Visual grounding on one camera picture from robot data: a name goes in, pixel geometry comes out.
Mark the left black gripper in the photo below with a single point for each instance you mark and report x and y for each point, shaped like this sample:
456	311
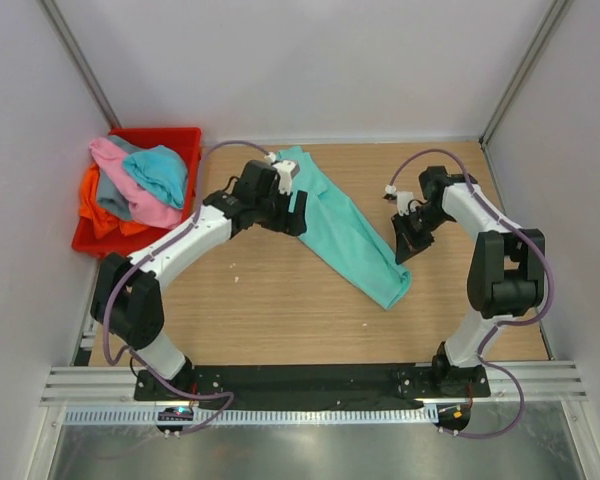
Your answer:
291	223

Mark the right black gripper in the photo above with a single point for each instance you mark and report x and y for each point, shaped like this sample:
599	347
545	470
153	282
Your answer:
408	243

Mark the teal green t shirt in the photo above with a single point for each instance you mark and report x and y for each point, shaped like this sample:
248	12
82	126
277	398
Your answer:
340	235

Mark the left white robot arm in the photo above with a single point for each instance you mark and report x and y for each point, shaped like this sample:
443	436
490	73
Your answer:
127	301

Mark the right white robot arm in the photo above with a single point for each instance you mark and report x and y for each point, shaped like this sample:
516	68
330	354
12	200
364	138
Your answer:
505	280

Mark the red plastic bin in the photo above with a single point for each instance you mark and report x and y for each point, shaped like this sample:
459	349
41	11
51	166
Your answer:
185	141

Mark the sky blue t shirt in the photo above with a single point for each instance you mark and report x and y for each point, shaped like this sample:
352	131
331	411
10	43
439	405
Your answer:
161	172

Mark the pink t shirt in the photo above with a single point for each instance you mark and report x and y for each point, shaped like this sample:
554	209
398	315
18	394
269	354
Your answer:
144	207

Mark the grey t shirt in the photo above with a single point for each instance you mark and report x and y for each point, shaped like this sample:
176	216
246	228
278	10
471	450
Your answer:
108	196

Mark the orange t shirt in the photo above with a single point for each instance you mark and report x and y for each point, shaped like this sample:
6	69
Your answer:
103	222

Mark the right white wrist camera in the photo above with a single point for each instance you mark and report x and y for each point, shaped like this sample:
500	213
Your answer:
401	199

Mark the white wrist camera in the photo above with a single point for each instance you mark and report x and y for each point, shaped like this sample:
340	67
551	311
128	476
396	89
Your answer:
286	169
401	199

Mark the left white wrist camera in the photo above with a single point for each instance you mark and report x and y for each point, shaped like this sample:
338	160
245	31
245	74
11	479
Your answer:
286	169

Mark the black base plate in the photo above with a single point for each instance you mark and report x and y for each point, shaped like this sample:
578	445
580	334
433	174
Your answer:
330	387

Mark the slotted cable duct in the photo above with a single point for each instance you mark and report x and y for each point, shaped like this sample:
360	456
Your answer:
164	416

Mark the aluminium frame rail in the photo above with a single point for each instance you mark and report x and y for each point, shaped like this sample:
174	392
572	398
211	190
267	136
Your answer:
72	386

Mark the right corner aluminium post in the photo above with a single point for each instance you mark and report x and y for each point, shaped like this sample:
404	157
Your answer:
547	28

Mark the corner aluminium post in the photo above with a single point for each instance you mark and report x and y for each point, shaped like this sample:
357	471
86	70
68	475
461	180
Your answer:
77	57
547	28

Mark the left corner aluminium post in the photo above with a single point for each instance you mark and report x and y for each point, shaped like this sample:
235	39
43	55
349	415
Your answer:
77	57

